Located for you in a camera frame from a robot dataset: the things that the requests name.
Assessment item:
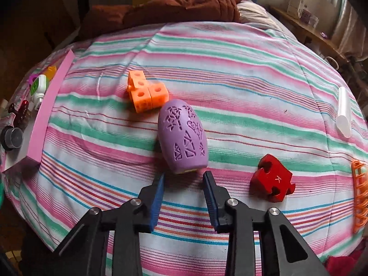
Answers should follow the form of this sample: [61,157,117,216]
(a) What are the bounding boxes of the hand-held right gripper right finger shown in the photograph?
[202,171,331,276]

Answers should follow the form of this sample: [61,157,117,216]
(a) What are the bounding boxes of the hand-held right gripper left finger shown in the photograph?
[43,174,165,276]

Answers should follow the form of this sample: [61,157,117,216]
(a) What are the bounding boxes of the purple patterned egg shell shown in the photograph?
[158,99,209,175]

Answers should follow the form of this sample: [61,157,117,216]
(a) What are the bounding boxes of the pink and white box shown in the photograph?
[0,49,76,173]

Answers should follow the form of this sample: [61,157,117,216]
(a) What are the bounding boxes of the orange toothed rack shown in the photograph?
[351,159,368,234]

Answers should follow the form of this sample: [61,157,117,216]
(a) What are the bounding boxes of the grey and black cylinder cup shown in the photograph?
[0,126,24,151]

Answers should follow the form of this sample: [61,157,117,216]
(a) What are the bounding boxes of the green and white toy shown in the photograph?
[29,74,48,111]

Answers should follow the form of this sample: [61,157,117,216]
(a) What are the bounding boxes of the orange plastic scoop piece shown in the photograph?
[43,66,57,81]

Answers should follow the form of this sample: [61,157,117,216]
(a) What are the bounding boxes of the red puzzle block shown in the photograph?
[249,154,296,203]

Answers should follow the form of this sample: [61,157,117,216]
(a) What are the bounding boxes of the orange connected cubes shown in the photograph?
[126,70,169,114]

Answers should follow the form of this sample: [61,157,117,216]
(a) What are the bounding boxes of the red clothing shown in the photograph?
[324,251,363,272]

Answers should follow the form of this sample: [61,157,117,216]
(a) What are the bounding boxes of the white plastic tube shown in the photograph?
[336,87,353,138]

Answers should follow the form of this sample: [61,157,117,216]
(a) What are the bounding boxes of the white pillow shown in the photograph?
[237,0,286,32]

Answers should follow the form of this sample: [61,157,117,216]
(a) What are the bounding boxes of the wooden bedside desk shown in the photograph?
[269,6,368,74]

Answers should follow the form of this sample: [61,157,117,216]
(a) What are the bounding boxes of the brown quilt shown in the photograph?
[78,0,241,40]

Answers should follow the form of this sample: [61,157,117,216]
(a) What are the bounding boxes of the purple clear container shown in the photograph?
[300,9,319,28]

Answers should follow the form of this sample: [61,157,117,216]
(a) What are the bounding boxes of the white carton box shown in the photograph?
[287,0,307,18]

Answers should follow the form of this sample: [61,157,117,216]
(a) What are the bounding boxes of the beige curtain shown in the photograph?
[331,0,363,58]

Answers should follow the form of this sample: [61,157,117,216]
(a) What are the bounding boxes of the white cable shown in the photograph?
[323,56,341,70]

